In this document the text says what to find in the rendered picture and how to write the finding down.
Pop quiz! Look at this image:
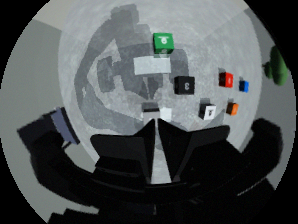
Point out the white block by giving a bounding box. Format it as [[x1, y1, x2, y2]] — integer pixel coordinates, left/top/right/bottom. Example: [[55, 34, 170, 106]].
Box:
[[200, 103, 217, 120]]

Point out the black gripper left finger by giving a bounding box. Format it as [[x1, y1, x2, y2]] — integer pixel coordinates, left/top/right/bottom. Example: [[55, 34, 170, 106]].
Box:
[[90, 119, 156, 184]]

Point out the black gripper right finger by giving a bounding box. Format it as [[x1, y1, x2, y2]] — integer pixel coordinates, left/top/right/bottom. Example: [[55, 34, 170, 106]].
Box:
[[158, 119, 230, 183]]

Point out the red block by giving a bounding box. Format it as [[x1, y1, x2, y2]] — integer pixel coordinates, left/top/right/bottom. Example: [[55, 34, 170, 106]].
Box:
[[218, 72, 233, 88]]

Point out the green block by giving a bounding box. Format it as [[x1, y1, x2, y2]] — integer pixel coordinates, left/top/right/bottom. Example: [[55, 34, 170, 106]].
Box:
[[153, 32, 174, 55]]

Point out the blue block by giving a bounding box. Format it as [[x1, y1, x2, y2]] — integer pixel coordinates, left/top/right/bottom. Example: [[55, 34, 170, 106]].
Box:
[[239, 80, 249, 92]]

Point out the orange block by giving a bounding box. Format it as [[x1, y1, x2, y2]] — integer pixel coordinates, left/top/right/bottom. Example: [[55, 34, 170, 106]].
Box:
[[226, 101, 238, 115]]

